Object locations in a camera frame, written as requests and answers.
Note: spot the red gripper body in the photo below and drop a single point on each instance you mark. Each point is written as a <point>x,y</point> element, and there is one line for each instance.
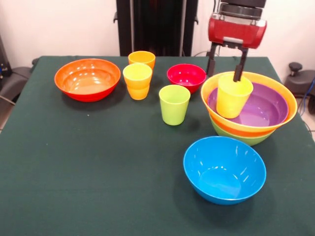
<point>233,32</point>

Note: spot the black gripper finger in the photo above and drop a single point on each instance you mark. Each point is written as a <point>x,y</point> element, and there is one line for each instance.
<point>240,71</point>
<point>211,64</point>

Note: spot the small pink bowl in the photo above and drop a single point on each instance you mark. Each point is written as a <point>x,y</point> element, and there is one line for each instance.
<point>185,76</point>

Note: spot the yellow cup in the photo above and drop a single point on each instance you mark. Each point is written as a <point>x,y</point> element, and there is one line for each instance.
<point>231,103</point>
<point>137,78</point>

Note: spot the purple bowl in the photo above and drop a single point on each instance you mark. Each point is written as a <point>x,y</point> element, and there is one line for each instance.
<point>265,108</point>

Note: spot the large orange bowl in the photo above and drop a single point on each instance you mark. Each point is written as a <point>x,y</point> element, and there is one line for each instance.
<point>283,93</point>

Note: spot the green cup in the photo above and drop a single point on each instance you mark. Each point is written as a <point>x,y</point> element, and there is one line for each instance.
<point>173,113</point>

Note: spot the orange cup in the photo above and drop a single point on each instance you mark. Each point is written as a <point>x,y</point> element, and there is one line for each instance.
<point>141,59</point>

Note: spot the green bowl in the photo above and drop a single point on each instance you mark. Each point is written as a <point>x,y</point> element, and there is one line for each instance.
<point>256,141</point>

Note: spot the yellow-orange cup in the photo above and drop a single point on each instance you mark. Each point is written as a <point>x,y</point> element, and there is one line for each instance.
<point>137,93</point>

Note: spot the blue bowl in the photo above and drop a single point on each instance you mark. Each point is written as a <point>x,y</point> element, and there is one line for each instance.
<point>224,174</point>

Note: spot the red bowl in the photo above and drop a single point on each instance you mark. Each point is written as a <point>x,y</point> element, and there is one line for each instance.
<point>86,83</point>

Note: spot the dark green tablecloth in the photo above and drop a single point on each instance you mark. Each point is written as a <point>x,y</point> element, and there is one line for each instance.
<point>98,184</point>

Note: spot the black equipment box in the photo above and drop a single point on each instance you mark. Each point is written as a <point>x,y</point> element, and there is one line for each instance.
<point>3,64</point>

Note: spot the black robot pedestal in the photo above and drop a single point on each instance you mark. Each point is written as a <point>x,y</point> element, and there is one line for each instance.
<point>152,27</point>

